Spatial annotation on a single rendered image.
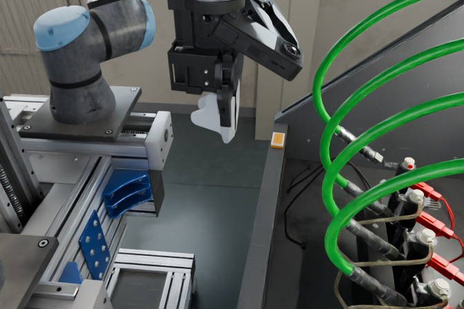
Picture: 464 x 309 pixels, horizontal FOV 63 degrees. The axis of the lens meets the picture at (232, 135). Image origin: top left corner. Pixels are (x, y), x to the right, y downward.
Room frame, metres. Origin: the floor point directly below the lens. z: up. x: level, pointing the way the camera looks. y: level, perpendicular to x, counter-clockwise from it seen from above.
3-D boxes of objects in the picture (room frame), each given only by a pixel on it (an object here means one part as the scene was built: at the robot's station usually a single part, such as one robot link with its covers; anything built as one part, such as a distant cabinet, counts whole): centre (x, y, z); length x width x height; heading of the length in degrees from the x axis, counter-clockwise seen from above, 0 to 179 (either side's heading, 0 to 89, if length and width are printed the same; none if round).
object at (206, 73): (0.45, 0.03, 1.35); 0.09 x 0.08 x 0.12; 79
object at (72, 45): (0.80, 0.36, 1.20); 0.13 x 0.12 x 0.14; 133
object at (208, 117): (0.43, 0.03, 1.25); 0.06 x 0.03 x 0.09; 79
